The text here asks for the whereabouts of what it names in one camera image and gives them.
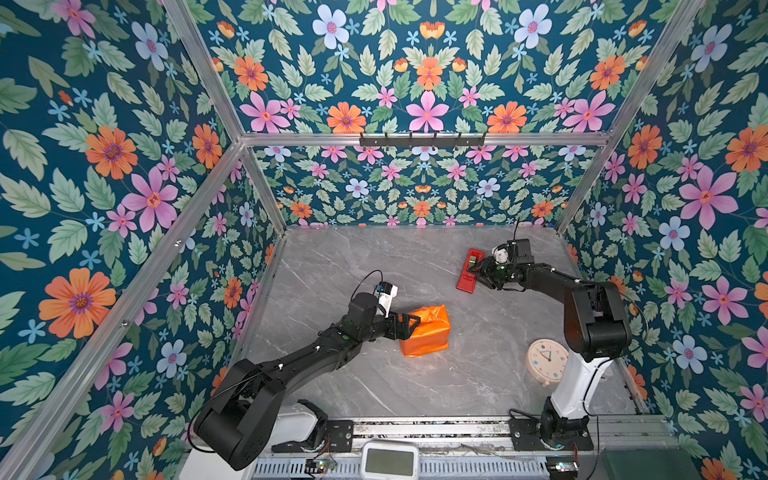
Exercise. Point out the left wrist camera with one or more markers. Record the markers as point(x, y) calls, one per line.
point(385, 293)

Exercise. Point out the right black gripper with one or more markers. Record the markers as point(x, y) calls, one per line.
point(487, 276)

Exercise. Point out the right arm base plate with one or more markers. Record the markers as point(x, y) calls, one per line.
point(533, 435)

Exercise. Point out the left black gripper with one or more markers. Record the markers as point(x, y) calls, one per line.
point(405, 332)

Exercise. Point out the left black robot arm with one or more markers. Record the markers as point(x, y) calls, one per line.
point(245, 416)

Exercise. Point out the red tape dispenser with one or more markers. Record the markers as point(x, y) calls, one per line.
point(467, 280)

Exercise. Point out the white box bottom left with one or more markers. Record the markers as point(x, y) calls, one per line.
point(205, 466)

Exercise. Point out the green mat bottom right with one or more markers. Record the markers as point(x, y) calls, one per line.
point(649, 465)

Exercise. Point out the white display device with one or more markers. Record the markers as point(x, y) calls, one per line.
point(390, 460)

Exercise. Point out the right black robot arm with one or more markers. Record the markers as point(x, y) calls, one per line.
point(596, 330)

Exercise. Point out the white round clock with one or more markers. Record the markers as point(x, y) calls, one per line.
point(546, 361)

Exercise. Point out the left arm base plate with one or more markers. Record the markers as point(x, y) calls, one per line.
point(337, 435)

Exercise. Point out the black hook rail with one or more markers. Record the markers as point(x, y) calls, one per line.
point(422, 140)

